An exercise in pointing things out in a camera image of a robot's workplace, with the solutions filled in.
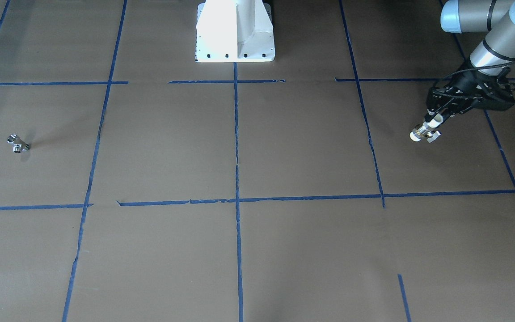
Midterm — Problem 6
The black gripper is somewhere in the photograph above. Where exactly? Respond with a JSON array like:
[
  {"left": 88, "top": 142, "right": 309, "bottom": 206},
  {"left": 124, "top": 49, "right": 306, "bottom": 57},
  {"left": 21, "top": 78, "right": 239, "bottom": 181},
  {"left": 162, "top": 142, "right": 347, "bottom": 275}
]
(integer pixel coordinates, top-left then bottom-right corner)
[{"left": 424, "top": 62, "right": 490, "bottom": 131}]

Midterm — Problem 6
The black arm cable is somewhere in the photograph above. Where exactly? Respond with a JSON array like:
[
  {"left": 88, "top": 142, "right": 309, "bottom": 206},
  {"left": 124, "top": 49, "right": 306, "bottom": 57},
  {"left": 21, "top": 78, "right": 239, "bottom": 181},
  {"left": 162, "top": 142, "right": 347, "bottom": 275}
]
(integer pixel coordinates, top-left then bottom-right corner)
[{"left": 432, "top": 50, "right": 515, "bottom": 97}]

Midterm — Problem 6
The white brass PPR valve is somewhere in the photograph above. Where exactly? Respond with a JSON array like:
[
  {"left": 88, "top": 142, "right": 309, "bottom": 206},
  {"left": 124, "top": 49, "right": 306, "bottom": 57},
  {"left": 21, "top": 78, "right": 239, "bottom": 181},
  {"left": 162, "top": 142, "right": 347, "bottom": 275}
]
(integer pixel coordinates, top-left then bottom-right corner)
[{"left": 409, "top": 114, "right": 445, "bottom": 143}]

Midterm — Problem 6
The small metal pipe fitting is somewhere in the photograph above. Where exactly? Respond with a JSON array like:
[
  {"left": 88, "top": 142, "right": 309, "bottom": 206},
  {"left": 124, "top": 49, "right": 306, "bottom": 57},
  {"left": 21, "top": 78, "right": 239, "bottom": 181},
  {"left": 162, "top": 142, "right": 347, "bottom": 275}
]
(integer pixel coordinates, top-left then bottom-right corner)
[{"left": 7, "top": 134, "right": 30, "bottom": 153}]

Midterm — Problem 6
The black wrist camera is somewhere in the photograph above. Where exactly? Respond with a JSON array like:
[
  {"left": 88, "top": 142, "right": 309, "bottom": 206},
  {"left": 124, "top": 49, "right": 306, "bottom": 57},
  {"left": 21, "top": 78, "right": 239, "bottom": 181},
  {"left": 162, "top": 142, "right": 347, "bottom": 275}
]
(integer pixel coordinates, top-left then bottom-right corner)
[{"left": 474, "top": 67, "right": 515, "bottom": 111}]

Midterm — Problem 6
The white pillar with base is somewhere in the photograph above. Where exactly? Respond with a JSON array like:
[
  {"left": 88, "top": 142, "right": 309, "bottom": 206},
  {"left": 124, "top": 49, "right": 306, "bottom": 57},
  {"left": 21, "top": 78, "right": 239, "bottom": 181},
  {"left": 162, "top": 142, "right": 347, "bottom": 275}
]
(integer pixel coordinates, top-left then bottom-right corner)
[{"left": 194, "top": 0, "right": 276, "bottom": 63}]

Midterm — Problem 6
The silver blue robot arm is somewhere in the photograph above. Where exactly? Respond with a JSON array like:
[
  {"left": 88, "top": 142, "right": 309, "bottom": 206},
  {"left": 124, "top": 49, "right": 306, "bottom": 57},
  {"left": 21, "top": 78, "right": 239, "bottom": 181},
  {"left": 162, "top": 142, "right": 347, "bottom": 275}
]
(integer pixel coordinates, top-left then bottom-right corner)
[{"left": 412, "top": 0, "right": 515, "bottom": 141}]

